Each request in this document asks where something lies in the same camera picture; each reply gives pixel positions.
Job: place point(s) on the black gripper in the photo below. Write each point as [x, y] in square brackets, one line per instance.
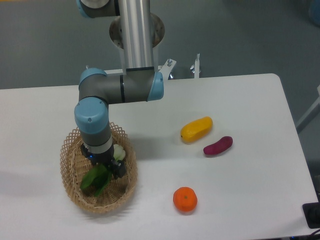
[113, 159]

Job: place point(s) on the green bok choy vegetable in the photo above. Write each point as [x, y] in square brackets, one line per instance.
[98, 177]

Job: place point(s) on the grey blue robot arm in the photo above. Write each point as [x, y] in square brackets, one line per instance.
[140, 81]

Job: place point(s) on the woven wicker basket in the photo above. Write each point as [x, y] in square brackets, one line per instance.
[73, 166]

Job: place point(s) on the orange tangerine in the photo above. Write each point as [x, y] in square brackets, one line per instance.
[185, 199]

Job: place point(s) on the yellow mango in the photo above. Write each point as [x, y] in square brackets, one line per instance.
[196, 129]

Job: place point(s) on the purple sweet potato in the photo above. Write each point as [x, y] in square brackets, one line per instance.
[218, 147]

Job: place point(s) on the black device at table edge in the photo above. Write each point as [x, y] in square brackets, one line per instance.
[312, 214]

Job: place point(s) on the white frame leg right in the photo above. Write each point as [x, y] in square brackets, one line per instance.
[309, 114]

